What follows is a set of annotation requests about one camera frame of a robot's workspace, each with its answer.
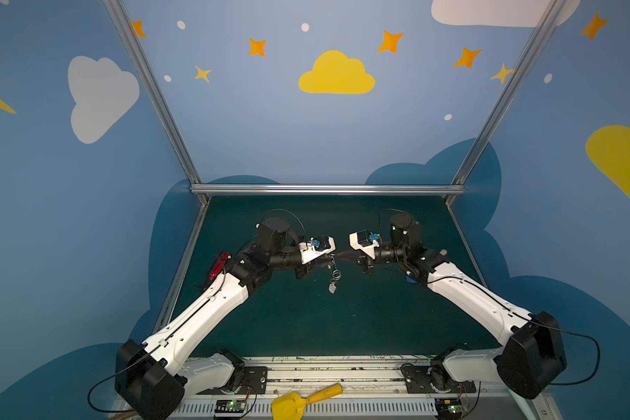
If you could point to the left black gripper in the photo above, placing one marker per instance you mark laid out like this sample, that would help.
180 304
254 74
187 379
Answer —
304 263

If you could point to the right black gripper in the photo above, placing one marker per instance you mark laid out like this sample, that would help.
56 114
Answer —
367 259

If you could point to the metal key organizer ring yellow tab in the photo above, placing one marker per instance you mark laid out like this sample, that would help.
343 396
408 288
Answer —
335 272

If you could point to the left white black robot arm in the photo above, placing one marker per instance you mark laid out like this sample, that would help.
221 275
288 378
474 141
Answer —
153 377

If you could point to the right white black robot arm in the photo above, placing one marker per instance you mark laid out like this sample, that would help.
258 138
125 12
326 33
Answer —
530 355

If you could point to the red black tool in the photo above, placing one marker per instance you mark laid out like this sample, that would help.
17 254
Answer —
218 266

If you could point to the yellow toy shovel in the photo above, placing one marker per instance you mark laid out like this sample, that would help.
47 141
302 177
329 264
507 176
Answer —
292 406

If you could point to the right controller board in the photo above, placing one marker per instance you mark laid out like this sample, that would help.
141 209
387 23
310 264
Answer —
448 409

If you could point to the controller board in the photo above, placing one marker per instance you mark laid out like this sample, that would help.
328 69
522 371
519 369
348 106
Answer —
225 408
448 409

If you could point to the left controller board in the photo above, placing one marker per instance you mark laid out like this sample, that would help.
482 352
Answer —
225 408

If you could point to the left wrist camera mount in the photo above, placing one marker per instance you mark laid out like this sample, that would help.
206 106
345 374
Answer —
316 247

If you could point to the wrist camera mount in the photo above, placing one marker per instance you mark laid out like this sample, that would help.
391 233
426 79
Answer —
316 247
366 242

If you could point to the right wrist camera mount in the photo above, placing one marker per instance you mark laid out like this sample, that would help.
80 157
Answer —
366 242

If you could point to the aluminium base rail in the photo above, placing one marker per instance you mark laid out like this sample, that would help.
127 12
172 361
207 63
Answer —
373 388

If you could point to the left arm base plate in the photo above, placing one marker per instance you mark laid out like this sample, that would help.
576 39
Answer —
253 379

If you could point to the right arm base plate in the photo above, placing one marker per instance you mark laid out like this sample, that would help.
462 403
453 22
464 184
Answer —
423 379

